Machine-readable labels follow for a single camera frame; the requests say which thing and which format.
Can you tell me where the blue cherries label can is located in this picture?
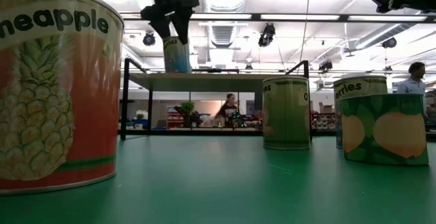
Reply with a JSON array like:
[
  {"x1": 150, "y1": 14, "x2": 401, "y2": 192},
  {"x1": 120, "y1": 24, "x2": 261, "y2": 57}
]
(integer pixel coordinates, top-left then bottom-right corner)
[
  {"x1": 162, "y1": 35, "x2": 192, "y2": 74},
  {"x1": 332, "y1": 74, "x2": 388, "y2": 150}
]

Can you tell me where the orange pineapple label can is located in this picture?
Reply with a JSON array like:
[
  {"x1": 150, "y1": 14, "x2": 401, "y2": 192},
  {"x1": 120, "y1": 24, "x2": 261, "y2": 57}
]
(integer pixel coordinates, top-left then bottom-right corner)
[{"x1": 0, "y1": 0, "x2": 125, "y2": 196}]

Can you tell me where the green can with peach print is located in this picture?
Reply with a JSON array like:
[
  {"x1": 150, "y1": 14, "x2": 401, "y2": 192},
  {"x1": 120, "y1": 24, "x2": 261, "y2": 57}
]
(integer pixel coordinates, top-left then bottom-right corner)
[{"x1": 340, "y1": 93, "x2": 430, "y2": 166}]

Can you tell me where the green oranges label can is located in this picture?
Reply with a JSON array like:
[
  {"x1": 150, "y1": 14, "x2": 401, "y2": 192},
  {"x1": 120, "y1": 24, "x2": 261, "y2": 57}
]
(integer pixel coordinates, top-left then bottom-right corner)
[{"x1": 261, "y1": 76, "x2": 311, "y2": 151}]

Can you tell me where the ceiling air vent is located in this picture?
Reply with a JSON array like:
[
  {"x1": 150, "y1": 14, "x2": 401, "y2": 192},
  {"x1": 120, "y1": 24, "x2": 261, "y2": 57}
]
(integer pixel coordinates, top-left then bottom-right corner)
[{"x1": 208, "y1": 25, "x2": 236, "y2": 49}]

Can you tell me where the background green potted plant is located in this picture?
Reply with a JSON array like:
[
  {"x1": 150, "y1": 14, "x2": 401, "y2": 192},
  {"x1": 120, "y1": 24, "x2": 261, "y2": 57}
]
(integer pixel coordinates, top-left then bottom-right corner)
[{"x1": 180, "y1": 100, "x2": 196, "y2": 128}]

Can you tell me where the black beam with light strips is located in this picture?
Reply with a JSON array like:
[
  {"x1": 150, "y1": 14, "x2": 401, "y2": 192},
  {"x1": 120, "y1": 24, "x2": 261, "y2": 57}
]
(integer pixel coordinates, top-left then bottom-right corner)
[{"x1": 121, "y1": 12, "x2": 436, "y2": 24}]

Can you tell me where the person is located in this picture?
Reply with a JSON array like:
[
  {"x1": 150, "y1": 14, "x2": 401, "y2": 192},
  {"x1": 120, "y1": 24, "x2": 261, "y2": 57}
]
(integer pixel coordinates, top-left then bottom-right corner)
[
  {"x1": 396, "y1": 61, "x2": 429, "y2": 95},
  {"x1": 214, "y1": 93, "x2": 241, "y2": 128}
]

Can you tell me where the red storage rack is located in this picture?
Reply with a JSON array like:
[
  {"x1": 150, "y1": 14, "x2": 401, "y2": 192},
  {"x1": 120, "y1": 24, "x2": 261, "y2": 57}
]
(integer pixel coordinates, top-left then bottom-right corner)
[{"x1": 166, "y1": 106, "x2": 183, "y2": 129}]

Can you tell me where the blue storage bin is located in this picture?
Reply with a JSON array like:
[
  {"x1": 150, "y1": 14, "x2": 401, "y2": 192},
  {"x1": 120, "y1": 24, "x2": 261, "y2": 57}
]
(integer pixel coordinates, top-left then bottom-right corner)
[{"x1": 131, "y1": 118, "x2": 150, "y2": 129}]

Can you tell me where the cardboard box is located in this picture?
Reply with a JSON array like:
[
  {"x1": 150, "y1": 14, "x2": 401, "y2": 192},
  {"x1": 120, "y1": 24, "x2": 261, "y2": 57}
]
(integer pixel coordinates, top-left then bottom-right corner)
[{"x1": 318, "y1": 101, "x2": 337, "y2": 114}]

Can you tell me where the green table mat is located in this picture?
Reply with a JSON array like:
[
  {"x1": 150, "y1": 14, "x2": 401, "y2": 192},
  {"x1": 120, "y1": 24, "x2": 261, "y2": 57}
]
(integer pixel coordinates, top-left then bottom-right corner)
[{"x1": 0, "y1": 134, "x2": 436, "y2": 224}]

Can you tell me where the wooden shelf with black frame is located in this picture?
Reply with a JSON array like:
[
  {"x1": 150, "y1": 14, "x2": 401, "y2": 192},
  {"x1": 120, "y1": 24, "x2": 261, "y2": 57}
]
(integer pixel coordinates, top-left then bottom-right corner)
[{"x1": 119, "y1": 59, "x2": 313, "y2": 142}]

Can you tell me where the thin hanging cable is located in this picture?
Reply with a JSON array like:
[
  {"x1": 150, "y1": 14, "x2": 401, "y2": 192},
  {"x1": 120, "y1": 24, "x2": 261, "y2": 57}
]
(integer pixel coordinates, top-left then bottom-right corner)
[{"x1": 298, "y1": 0, "x2": 311, "y2": 63}]

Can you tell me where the black table frame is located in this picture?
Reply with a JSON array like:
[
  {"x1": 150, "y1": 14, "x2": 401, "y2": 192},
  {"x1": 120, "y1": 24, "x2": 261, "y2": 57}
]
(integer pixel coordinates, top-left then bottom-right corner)
[{"x1": 117, "y1": 129, "x2": 436, "y2": 142}]

